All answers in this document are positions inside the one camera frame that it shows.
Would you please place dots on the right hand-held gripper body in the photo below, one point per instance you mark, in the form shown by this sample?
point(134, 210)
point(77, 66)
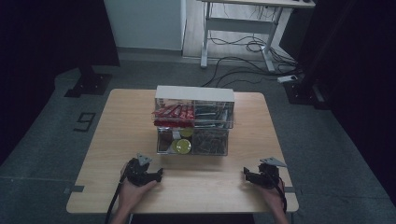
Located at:
point(267, 175)

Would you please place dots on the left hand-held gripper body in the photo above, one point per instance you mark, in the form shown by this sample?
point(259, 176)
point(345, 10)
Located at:
point(138, 172)

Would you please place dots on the person's right hand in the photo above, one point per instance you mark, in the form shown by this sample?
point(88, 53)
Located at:
point(274, 197)

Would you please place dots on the grey tape strip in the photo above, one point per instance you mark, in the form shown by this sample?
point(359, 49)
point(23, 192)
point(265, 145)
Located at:
point(292, 189)

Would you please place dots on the brown packet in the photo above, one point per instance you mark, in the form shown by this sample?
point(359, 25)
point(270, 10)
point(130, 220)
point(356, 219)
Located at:
point(164, 140)

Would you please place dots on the large yellow-green round lid container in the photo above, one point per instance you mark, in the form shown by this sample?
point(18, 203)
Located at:
point(183, 146)

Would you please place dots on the small yellow-green round lid container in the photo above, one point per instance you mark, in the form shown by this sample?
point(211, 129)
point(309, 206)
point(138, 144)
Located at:
point(186, 132)

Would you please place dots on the pile of brown sachets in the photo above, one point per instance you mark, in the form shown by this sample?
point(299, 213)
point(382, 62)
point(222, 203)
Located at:
point(210, 141)

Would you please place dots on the stack of red packets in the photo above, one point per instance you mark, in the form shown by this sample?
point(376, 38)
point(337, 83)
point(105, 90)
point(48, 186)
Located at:
point(174, 112)

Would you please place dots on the stack of dark packets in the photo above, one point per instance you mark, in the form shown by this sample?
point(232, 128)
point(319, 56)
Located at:
point(211, 115)

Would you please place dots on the clear drawer organizer white top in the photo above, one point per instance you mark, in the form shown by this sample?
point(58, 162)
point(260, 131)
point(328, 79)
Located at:
point(194, 93)

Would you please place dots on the black stand base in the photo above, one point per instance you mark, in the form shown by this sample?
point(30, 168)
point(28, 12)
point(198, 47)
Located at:
point(303, 91)
point(90, 84)

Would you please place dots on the white power strip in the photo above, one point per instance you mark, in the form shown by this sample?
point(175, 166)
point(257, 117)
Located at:
point(287, 78)

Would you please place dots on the dark curtain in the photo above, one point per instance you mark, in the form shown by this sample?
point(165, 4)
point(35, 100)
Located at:
point(40, 46)
point(364, 77)

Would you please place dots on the white cabinet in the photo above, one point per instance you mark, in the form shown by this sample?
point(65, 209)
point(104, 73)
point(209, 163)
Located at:
point(146, 21)

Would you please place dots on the white desk frame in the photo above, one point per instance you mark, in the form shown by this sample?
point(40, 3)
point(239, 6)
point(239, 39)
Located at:
point(243, 25)

